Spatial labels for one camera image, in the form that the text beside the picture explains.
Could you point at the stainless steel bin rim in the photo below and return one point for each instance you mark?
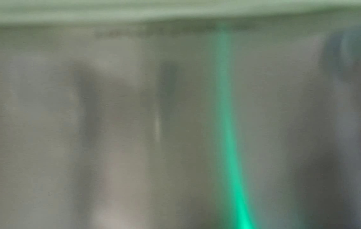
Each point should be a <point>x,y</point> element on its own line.
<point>104,128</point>

